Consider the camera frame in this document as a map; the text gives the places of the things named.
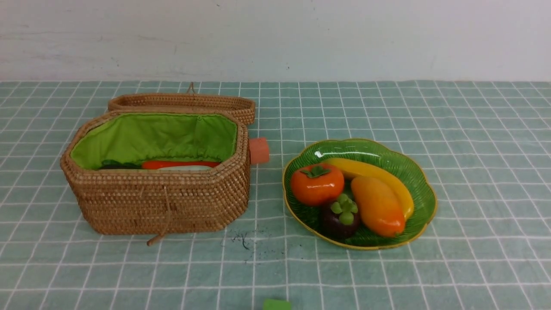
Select orange carrot with leaves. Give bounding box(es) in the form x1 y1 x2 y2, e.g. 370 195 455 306
100 159 222 170

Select purple eggplant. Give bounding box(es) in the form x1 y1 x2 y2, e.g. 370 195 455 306
99 161 142 170

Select green leaf-shaped glass plate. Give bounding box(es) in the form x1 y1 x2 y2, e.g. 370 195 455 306
282 139 438 251

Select dark purple mangosteen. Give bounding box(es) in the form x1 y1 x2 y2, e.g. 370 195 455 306
319 193 360 241

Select orange yellow mango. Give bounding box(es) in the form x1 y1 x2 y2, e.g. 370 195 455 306
350 176 406 238

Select green cube block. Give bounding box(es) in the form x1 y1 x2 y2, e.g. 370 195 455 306
262 298 292 310

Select yellow banana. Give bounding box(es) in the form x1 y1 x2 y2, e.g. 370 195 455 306
322 158 415 220

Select green checkered tablecloth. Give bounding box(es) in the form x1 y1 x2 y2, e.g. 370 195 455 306
0 81 551 310

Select white radish with leaves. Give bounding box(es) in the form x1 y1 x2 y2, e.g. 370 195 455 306
158 165 212 171

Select orange cylinder block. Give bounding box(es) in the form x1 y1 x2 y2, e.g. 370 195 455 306
249 137 270 164

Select orange persimmon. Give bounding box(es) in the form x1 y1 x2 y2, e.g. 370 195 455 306
291 163 345 207

